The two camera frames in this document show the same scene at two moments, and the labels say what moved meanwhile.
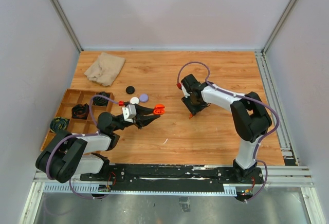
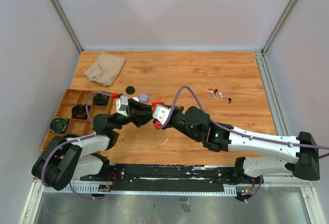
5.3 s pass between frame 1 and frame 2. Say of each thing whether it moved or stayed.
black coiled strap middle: stayed
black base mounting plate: stayed
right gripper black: moved
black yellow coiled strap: stayed
